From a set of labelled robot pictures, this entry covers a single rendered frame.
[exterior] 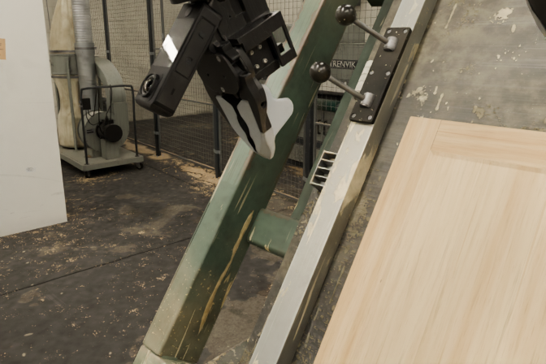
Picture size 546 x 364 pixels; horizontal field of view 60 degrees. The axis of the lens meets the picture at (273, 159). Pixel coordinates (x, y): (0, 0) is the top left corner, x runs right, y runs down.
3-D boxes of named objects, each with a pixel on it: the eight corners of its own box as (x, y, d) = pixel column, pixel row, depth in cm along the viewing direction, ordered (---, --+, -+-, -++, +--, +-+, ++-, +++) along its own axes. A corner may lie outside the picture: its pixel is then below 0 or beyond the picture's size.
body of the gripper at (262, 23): (301, 62, 51) (259, -52, 45) (244, 105, 47) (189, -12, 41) (257, 59, 56) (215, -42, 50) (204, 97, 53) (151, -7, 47)
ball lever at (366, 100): (363, 114, 87) (302, 78, 83) (370, 97, 87) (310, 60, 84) (374, 111, 83) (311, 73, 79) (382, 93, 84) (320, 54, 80)
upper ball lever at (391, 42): (386, 59, 89) (328, 21, 85) (393, 42, 90) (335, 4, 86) (398, 54, 86) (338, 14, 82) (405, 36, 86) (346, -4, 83)
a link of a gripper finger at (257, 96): (281, 127, 50) (249, 53, 45) (270, 136, 49) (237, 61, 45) (254, 122, 53) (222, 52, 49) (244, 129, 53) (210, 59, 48)
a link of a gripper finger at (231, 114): (296, 135, 58) (268, 67, 53) (262, 163, 55) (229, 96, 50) (279, 131, 60) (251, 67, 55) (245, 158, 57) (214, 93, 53)
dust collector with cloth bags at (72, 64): (47, 157, 615) (25, -23, 561) (100, 149, 659) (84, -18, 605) (84, 180, 514) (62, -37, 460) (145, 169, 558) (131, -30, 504)
